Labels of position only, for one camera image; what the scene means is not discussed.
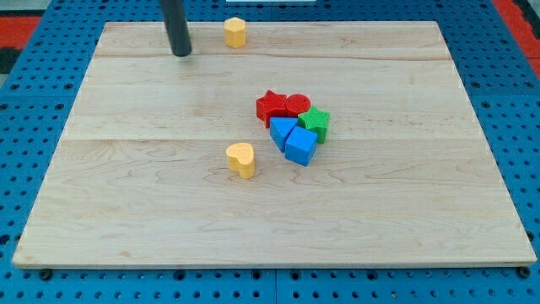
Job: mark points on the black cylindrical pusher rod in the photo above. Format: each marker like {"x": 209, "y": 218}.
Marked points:
{"x": 176, "y": 27}

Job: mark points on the green star block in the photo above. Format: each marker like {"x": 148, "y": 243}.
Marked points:
{"x": 317, "y": 121}

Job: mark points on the yellow hexagon block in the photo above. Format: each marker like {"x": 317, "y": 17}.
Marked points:
{"x": 235, "y": 32}

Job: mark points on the yellow heart block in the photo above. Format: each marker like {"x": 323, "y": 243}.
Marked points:
{"x": 241, "y": 159}

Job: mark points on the red circle block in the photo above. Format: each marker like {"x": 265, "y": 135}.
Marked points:
{"x": 296, "y": 104}

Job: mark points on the red star block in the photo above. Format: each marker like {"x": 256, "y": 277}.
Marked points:
{"x": 271, "y": 105}

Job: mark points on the blue cube block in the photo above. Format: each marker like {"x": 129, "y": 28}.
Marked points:
{"x": 300, "y": 146}

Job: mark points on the blue triangle block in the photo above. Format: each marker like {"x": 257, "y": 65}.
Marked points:
{"x": 280, "y": 129}

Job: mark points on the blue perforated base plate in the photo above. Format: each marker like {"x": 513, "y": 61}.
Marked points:
{"x": 41, "y": 87}

